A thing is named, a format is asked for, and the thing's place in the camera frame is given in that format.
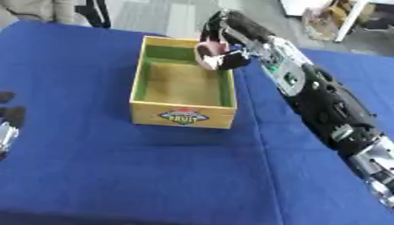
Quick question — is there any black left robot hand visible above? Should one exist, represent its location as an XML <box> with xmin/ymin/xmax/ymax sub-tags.
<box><xmin>0</xmin><ymin>91</ymin><xmax>28</xmax><ymax>128</ymax></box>

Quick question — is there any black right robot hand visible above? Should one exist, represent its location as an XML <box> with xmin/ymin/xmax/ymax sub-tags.
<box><xmin>197</xmin><ymin>9</ymin><xmax>277</xmax><ymax>71</ymax></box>

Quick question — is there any pink round toy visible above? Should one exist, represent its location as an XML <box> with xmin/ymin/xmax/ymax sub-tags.
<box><xmin>193</xmin><ymin>40</ymin><xmax>231</xmax><ymax>71</ymax></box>

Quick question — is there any tan cardboard box green inside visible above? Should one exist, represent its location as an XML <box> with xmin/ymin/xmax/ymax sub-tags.
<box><xmin>128</xmin><ymin>35</ymin><xmax>239</xmax><ymax>130</ymax></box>

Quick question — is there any clear plastic bag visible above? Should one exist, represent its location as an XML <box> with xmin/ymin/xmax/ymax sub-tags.
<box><xmin>300</xmin><ymin>0</ymin><xmax>357</xmax><ymax>41</ymax></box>

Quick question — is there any person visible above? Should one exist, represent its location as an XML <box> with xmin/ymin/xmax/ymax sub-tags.
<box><xmin>0</xmin><ymin>0</ymin><xmax>77</xmax><ymax>25</ymax></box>

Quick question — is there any white table leg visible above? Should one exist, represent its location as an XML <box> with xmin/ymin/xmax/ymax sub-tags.
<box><xmin>333</xmin><ymin>0</ymin><xmax>371</xmax><ymax>43</ymax></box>

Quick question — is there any black tripod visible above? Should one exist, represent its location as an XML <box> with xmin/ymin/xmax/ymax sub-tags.
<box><xmin>74</xmin><ymin>0</ymin><xmax>113</xmax><ymax>29</ymax></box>

